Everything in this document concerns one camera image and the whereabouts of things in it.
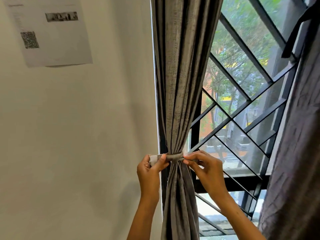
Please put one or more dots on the grey textured curtain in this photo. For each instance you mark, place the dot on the grey textured curtain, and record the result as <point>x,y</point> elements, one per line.
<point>182,72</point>

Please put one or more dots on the black metal window grille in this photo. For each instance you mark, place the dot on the black metal window grille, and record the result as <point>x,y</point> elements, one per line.
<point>243,47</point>

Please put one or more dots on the person's right hand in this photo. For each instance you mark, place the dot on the person's right hand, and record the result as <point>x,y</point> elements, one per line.
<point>212,174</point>

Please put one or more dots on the green trees outside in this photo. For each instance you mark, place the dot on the green trees outside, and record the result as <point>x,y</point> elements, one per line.
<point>245,24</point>

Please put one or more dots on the grey curtain tieback strap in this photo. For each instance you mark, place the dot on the grey curtain tieback strap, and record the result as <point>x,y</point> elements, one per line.
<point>175,157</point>

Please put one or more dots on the person's left hand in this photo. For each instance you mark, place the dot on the person's left hand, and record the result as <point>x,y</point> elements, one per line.
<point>150,179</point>

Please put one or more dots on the dark brown curtain tie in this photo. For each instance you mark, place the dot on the dark brown curtain tie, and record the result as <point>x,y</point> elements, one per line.
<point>292,39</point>

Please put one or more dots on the white printed paper notice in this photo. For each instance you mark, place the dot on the white printed paper notice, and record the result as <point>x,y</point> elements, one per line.
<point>62,42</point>

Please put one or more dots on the dark brown curtain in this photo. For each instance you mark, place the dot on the dark brown curtain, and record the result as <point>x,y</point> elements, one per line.
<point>295,159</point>

